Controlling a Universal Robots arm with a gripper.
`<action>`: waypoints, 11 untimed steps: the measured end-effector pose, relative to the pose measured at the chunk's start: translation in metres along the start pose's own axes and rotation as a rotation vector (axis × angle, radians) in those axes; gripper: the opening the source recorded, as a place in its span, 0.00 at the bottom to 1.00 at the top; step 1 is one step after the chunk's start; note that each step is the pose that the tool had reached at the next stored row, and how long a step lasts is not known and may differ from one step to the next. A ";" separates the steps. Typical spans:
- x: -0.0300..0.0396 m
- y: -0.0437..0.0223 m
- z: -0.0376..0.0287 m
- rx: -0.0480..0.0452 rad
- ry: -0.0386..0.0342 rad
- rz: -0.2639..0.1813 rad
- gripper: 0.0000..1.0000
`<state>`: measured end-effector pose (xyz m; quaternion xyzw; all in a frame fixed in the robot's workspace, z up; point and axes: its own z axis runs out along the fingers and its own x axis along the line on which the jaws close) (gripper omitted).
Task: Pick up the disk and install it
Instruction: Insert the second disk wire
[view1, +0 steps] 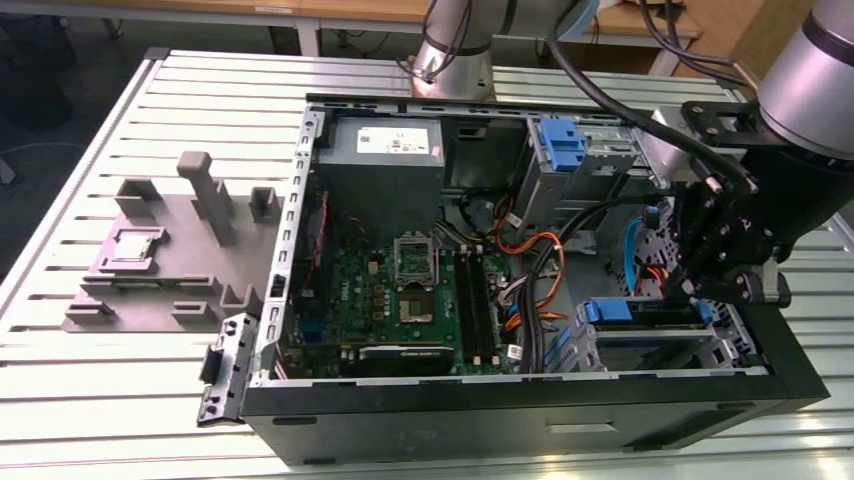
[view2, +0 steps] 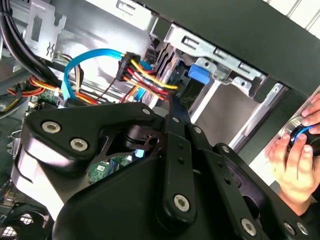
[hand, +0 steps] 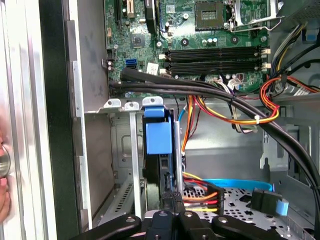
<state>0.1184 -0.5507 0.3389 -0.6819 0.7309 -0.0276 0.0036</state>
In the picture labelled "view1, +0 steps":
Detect black cable bundle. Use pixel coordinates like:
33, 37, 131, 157
516, 193, 668, 374

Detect metal socket cover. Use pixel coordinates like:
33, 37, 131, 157
392, 230, 443, 292

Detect black office chair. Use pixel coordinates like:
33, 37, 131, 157
0, 13, 79, 132

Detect grey card retention bracket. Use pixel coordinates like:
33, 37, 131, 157
195, 312, 263, 427

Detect orange yellow wire loop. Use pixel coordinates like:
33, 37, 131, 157
494, 195, 570, 314

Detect green motherboard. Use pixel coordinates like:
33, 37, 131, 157
284, 238, 530, 377

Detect yellow black power wires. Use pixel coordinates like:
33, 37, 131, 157
431, 218, 486, 247

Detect red orange yellow power wire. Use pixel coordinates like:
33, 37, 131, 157
632, 252, 682, 297

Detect silver CPU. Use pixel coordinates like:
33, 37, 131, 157
111, 237, 151, 262

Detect CPU socket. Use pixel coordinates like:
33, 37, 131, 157
398, 291, 440, 327

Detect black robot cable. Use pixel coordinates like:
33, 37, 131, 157
398, 0, 762, 197

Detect grey power supply unit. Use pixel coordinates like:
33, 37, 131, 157
311, 115, 447, 241

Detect brown wooden cabinet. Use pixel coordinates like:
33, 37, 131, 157
672, 0, 819, 91

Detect thin red wire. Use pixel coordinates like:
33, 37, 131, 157
300, 191, 334, 297

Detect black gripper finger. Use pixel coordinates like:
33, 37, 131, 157
693, 269, 793, 307
666, 179, 719, 304

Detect grey metal drive cage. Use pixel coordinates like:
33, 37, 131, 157
518, 115, 671, 232

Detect black RAM slot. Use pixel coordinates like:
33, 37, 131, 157
463, 243, 487, 367
479, 243, 503, 367
455, 243, 479, 367
471, 243, 495, 367

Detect blue drive latch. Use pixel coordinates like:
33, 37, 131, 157
539, 118, 588, 172

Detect blue wire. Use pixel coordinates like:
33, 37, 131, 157
624, 203, 663, 297

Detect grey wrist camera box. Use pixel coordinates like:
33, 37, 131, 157
650, 107, 719, 182

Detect wooden top white desk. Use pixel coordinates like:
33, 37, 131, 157
319, 0, 706, 77
59, 0, 322, 57

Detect black open PC case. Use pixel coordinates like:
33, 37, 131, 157
237, 91, 833, 466

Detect black camera bracket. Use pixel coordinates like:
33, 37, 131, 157
678, 99, 766, 149

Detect grey parts rack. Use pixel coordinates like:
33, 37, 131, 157
59, 152, 296, 335

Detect hard disk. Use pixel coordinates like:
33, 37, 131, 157
574, 297, 717, 335

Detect metal disk bay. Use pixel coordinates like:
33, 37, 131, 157
571, 296, 743, 372

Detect black graphics card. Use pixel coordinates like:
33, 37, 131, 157
338, 343, 459, 379

